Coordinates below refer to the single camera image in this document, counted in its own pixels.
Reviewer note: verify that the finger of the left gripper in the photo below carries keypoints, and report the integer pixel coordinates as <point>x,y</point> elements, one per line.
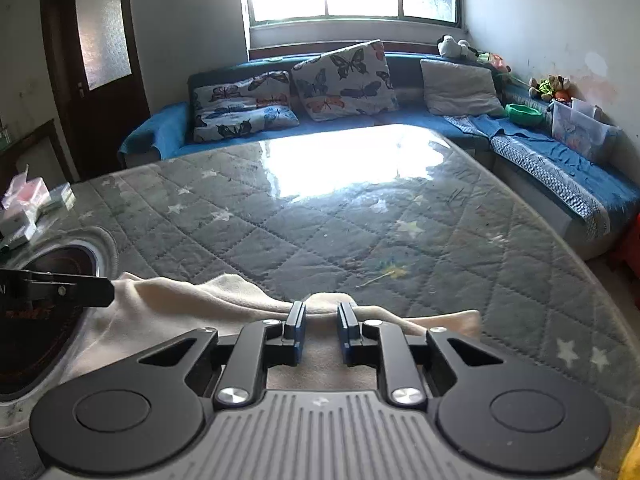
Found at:
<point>21,288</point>

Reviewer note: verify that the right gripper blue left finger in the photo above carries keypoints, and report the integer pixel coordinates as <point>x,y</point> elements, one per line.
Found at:
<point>294,333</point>

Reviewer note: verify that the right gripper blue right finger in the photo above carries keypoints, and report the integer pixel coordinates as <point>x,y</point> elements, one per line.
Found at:
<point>348,330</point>

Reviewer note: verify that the cream white garment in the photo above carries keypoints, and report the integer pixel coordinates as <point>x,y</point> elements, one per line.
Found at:
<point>145,313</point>

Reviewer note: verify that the pink tissue box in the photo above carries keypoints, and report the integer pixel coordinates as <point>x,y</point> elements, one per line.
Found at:
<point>23,199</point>

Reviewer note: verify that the grey quilted star table cover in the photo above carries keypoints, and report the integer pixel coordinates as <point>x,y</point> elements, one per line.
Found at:
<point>396,217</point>

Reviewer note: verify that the flat butterfly print pillow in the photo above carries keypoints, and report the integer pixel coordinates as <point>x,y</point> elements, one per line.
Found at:
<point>237,109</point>

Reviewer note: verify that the upright butterfly print pillow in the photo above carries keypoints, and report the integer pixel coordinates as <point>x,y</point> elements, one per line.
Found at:
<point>353,81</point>

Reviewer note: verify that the grey cushion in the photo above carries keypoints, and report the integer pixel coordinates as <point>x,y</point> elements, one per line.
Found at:
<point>452,89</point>

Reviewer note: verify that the green plastic bowl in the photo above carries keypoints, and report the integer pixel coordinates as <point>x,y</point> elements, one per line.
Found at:
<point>524,116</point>

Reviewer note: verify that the dark wooden door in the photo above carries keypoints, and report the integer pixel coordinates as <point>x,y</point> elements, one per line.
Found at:
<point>95,77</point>

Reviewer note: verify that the black and white plush toy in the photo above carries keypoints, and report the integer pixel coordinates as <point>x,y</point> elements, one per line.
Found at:
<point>453,49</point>

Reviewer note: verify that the red plastic stool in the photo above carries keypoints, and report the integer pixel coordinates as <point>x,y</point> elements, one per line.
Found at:
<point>628,250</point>

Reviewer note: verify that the clear plastic storage box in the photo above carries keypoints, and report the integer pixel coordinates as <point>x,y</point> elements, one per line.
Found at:
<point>583,134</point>

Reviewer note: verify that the colourful plush toy pile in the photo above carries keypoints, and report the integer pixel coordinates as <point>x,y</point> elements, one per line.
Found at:
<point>552,88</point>

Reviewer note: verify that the yellow cloth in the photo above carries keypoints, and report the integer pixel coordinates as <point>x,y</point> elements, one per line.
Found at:
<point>630,468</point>

